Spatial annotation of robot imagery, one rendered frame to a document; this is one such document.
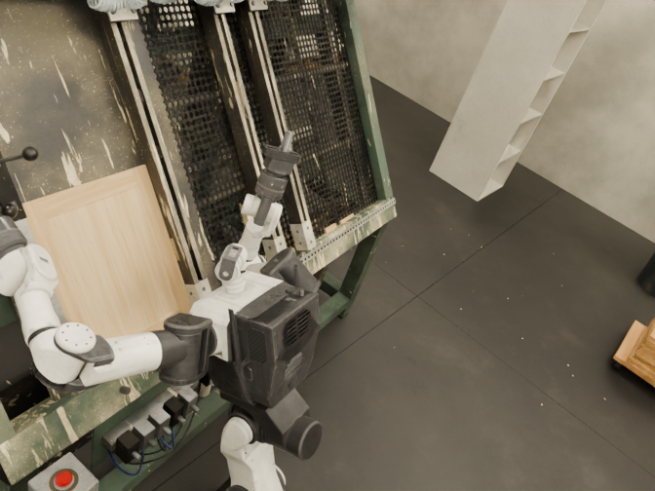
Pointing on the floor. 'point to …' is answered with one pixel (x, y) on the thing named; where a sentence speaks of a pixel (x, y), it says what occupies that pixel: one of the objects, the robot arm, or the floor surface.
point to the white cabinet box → (512, 91)
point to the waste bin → (648, 277)
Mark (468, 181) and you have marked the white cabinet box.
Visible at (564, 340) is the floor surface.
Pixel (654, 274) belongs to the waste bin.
